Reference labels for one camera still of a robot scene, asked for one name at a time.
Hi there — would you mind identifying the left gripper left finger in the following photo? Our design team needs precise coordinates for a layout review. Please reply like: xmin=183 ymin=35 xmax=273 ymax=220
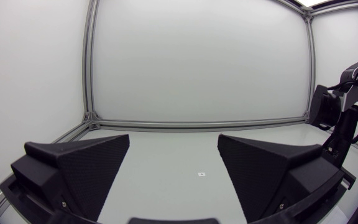
xmin=10 ymin=134 xmax=131 ymax=223

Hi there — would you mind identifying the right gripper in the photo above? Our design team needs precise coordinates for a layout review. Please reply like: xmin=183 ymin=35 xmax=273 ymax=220
xmin=321 ymin=105 xmax=358 ymax=169

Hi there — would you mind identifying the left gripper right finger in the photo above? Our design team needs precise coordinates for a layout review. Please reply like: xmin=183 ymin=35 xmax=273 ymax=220
xmin=217 ymin=134 xmax=345 ymax=223

